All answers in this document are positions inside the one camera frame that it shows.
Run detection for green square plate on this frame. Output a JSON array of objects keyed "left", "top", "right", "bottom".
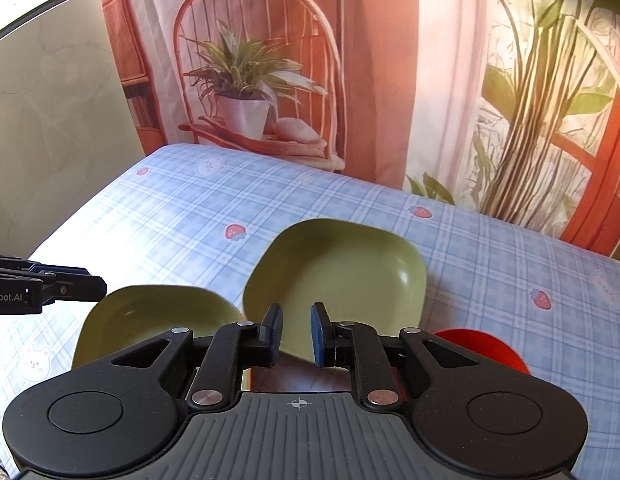
[
  {"left": 243, "top": 219, "right": 427, "bottom": 361},
  {"left": 72, "top": 285, "right": 245, "bottom": 368}
]

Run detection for red round bowl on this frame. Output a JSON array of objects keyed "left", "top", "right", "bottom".
[{"left": 435, "top": 328, "right": 530, "bottom": 374}]

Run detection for blue plaid tablecloth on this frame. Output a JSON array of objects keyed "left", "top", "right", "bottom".
[{"left": 0, "top": 144, "right": 620, "bottom": 479}]

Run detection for printed room backdrop cloth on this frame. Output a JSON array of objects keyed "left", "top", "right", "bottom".
[{"left": 102, "top": 0, "right": 620, "bottom": 258}]

